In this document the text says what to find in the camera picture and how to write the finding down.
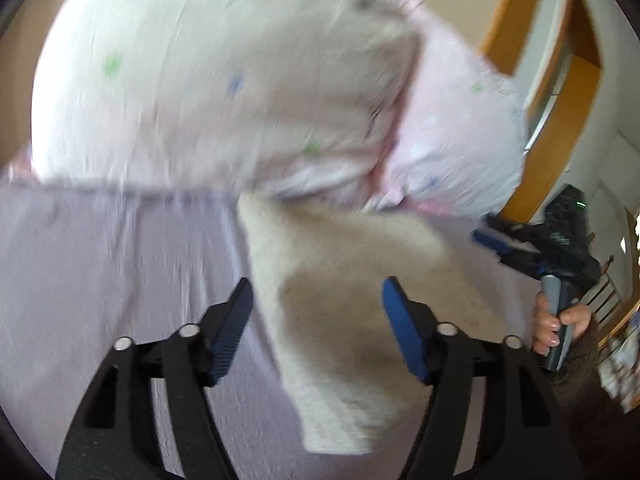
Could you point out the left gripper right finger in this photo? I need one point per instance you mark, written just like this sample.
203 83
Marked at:
523 434

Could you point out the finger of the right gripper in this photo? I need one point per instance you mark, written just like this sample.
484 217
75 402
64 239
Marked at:
506 227
496 245

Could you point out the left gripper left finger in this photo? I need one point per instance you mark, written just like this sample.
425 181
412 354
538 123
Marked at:
145 414

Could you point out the beige cable knit sweater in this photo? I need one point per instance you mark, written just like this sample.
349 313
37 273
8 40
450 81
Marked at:
318 273

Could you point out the brown sleeved right forearm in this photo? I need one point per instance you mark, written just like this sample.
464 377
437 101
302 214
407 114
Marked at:
606 437

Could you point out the person right hand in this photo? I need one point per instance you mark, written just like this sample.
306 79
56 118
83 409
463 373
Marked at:
546 326

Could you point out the wooden chair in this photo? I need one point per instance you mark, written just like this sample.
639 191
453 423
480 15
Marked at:
613 313

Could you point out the pink floral pillow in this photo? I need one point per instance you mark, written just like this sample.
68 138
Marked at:
459 146

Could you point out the lilac bed sheet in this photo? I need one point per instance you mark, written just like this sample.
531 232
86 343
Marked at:
81 269

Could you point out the wooden headboard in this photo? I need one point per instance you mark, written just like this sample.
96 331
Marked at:
551 50

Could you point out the white floral pillow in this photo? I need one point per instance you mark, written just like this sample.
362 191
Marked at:
290 98

